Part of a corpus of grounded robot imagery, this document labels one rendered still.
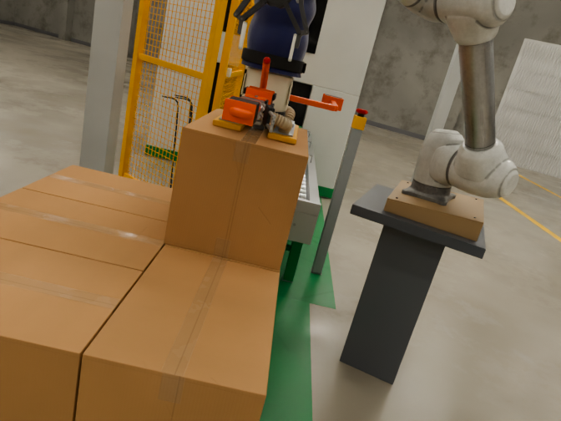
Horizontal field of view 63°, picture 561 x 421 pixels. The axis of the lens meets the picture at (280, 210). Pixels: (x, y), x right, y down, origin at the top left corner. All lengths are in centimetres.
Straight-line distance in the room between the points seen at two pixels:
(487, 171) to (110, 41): 215
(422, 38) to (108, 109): 1100
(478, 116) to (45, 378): 143
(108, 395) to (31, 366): 17
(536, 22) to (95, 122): 1154
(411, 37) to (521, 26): 257
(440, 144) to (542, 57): 1132
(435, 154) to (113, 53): 192
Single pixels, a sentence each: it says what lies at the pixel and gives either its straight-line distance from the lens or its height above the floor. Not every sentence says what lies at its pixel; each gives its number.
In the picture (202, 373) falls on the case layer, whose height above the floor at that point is 54.
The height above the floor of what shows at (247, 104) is 109.
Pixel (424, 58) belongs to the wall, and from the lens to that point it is 1317.
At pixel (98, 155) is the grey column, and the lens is 306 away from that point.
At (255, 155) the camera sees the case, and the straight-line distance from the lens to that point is 143.
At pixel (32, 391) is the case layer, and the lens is 119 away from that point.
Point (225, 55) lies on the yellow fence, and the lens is 334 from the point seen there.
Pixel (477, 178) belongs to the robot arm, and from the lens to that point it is 175.
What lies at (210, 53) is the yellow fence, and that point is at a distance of 287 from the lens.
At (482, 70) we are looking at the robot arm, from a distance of 160.
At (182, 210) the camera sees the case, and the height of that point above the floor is 68.
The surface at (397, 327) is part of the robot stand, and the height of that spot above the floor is 27.
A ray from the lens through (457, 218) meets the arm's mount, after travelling 180.
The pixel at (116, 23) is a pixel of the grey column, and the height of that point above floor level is 117.
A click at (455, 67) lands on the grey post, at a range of 511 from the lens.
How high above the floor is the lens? 121
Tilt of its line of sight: 18 degrees down
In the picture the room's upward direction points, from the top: 14 degrees clockwise
